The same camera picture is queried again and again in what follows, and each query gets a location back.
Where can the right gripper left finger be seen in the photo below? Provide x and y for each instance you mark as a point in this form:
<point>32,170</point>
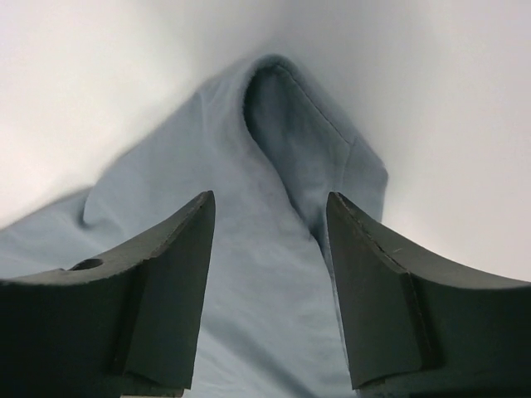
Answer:
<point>123,323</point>

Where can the grey-blue t-shirt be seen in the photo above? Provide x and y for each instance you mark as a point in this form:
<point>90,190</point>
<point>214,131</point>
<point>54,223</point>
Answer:
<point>271,145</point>

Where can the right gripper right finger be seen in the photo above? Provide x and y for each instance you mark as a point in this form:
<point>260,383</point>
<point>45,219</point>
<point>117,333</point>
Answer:
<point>416,324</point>

